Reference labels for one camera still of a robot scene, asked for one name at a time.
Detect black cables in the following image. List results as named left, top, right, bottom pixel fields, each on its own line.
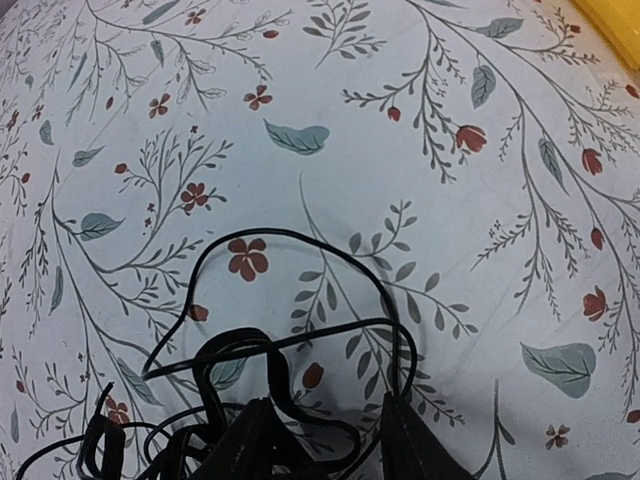
left=14, top=227, right=421, bottom=480

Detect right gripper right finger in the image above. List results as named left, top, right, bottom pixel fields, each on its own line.
left=380, top=393, right=473, bottom=480

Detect small yellow plastic bin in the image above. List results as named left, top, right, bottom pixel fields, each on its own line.
left=572, top=0, right=640, bottom=71

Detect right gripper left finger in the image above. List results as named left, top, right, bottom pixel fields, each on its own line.
left=192, top=398, right=278, bottom=480

